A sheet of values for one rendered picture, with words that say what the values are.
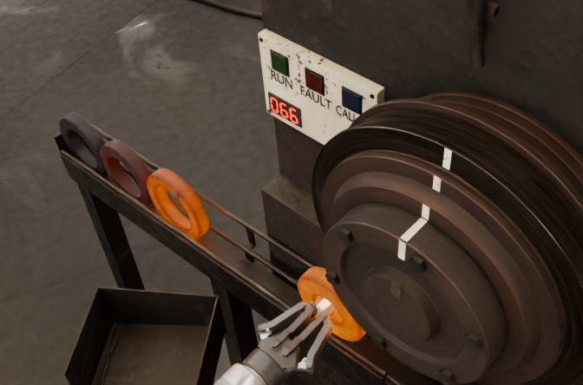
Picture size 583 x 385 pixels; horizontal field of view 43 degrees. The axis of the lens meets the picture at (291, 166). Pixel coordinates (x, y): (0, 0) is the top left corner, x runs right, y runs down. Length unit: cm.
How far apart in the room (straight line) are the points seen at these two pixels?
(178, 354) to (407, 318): 72
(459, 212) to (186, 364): 85
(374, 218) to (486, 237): 14
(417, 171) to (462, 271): 13
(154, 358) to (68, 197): 133
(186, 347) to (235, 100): 164
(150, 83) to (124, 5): 66
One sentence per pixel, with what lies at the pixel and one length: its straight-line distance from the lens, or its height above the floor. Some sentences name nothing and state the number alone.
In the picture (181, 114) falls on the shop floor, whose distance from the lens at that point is 309.
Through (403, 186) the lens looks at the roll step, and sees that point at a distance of 96.
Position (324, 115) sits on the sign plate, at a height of 113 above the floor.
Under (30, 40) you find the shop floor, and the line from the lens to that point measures 375.
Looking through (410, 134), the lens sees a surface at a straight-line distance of 94.
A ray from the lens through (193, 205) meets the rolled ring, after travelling 168.
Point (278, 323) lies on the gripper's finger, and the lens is 135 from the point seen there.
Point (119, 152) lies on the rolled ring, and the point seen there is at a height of 78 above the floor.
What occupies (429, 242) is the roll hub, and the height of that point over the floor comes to 125.
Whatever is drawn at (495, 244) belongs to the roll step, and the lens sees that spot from 94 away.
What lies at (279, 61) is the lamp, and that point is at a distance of 128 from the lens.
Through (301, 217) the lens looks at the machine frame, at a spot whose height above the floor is 87.
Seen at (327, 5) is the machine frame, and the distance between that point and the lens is 116.
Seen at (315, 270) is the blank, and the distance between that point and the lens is 136.
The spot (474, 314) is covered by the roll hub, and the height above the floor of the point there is 120.
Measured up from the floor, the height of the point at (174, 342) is 60.
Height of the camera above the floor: 198
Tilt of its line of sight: 45 degrees down
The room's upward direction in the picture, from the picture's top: 5 degrees counter-clockwise
